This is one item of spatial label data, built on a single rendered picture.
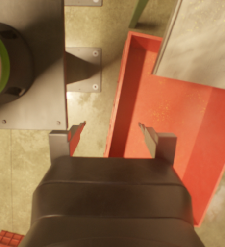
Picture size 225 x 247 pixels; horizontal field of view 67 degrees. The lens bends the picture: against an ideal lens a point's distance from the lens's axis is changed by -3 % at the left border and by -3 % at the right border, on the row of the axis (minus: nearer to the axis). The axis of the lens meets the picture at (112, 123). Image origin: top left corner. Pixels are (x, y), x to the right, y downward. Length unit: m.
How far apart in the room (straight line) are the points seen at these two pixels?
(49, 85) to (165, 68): 0.26
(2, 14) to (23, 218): 1.77
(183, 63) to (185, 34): 0.07
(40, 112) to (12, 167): 1.33
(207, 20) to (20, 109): 0.41
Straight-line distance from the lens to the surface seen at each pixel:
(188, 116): 0.81
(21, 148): 1.55
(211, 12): 0.43
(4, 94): 0.35
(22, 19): 0.39
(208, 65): 0.47
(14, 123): 0.41
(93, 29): 1.30
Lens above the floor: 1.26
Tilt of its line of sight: 74 degrees down
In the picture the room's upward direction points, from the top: 179 degrees clockwise
